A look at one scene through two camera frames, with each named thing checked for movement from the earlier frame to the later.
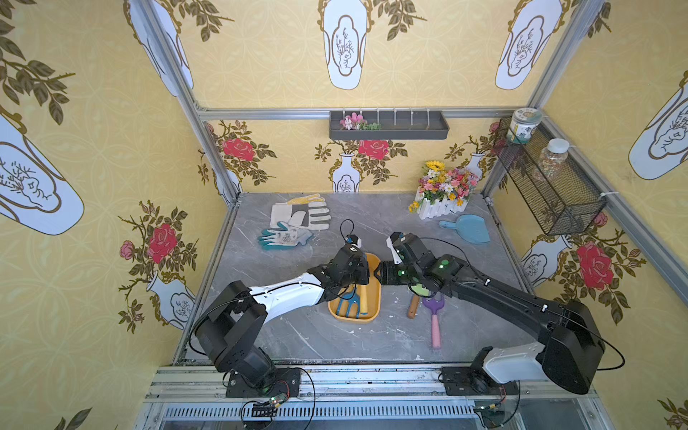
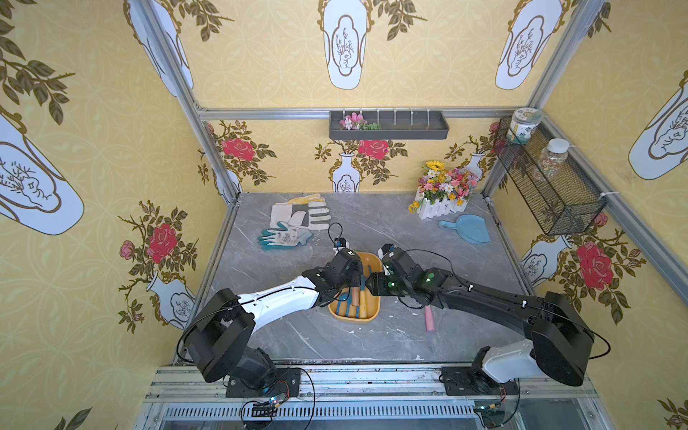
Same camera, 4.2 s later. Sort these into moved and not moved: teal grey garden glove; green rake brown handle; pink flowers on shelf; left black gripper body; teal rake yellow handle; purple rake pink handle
Moved: green rake brown handle; purple rake pink handle
Not moved: pink flowers on shelf; teal grey garden glove; left black gripper body; teal rake yellow handle
